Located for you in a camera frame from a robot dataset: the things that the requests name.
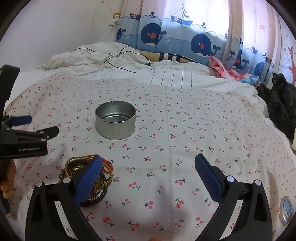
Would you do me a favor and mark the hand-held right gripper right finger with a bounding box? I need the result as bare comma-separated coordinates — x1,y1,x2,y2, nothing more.
194,153,274,241

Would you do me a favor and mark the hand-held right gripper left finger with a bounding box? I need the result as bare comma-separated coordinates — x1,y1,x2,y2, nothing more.
25,155,103,241

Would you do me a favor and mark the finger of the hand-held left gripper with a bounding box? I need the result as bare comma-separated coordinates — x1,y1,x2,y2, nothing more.
0,126,59,145
2,115,32,127

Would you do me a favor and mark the pile of braided bracelets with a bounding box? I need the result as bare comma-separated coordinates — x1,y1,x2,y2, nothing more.
58,155,114,208

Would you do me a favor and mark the round metal tin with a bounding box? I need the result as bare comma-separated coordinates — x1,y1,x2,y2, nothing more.
95,101,136,140

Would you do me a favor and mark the person's left hand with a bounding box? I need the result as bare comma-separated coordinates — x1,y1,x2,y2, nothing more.
0,160,17,200

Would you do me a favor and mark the cherry print bed sheet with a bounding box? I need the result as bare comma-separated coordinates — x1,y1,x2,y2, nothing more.
5,72,296,241

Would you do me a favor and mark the black jacket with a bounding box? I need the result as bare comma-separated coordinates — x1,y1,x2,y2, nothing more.
257,73,296,142

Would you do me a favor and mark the light blue cloth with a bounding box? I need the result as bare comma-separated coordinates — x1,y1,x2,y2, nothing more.
240,76,260,85

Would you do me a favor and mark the white striped duvet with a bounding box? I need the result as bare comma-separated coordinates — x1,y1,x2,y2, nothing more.
37,42,264,98

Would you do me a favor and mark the pink cloth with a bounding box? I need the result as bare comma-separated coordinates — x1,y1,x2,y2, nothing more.
209,55,251,80

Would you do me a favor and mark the yellow black striped pillow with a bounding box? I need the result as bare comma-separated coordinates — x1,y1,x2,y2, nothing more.
139,51,199,63

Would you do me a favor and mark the whale print curtain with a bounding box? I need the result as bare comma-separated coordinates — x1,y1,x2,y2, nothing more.
116,0,279,84

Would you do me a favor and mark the thin black cable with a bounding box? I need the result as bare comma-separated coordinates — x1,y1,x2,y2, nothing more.
72,45,153,73

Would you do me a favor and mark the red tree wall sticker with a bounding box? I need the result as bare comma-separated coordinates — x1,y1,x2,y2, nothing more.
281,45,296,70

